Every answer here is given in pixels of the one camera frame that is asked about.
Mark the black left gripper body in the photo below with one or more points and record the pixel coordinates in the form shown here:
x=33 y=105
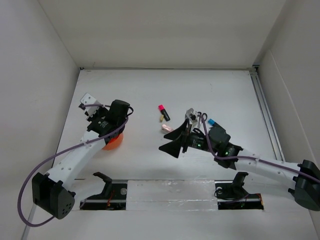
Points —
x=103 y=111

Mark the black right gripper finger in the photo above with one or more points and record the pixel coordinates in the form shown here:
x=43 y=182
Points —
x=177 y=132
x=172 y=148

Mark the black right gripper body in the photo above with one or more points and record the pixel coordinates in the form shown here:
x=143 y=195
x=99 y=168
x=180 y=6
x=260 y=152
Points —
x=194 y=140

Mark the rose gold stapler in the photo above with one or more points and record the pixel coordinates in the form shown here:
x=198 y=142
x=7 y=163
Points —
x=167 y=129

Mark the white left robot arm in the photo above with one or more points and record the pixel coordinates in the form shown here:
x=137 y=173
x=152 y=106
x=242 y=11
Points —
x=53 y=191

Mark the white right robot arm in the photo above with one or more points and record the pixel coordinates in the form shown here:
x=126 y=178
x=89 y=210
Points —
x=299 y=181

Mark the orange round divided container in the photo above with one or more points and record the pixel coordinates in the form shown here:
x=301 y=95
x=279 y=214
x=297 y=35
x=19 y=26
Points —
x=114 y=143

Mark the blue black highlighter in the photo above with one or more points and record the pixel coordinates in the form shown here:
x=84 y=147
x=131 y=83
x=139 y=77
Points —
x=211 y=122

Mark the pink black highlighter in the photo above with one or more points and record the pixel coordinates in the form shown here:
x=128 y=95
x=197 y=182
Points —
x=164 y=112

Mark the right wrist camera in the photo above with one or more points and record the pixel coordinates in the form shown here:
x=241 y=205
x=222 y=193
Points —
x=192 y=117

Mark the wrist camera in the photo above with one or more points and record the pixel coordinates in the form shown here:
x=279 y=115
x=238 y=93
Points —
x=192 y=117
x=89 y=104

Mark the black handled scissors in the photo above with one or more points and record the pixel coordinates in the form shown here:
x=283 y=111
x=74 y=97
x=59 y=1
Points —
x=202 y=117

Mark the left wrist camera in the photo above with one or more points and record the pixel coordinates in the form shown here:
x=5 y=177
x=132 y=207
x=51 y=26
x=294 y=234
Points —
x=89 y=104

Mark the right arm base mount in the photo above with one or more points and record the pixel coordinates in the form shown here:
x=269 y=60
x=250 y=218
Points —
x=228 y=199

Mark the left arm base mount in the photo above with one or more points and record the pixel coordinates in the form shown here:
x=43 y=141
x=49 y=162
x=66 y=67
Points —
x=116 y=200

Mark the aluminium rail right side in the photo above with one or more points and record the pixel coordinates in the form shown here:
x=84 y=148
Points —
x=266 y=114

